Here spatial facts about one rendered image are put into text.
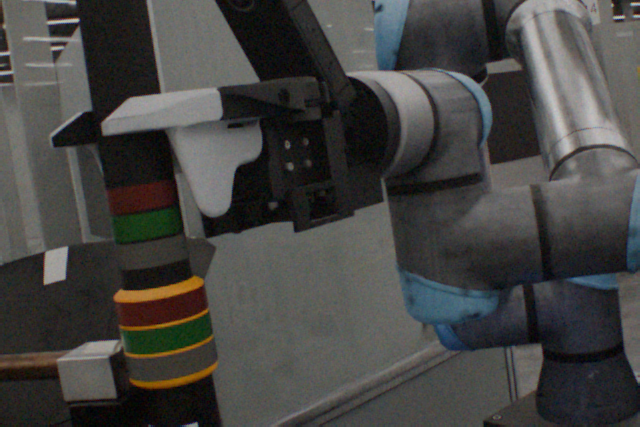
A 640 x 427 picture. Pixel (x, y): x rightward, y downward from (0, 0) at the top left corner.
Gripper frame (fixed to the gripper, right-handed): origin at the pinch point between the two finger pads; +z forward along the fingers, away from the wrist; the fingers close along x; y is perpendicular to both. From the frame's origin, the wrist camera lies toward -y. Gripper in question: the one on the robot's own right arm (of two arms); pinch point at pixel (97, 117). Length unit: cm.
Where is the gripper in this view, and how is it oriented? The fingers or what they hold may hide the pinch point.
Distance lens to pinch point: 34.3
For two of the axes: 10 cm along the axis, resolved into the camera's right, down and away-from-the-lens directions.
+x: -7.8, 0.9, 6.2
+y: 1.6, 9.9, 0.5
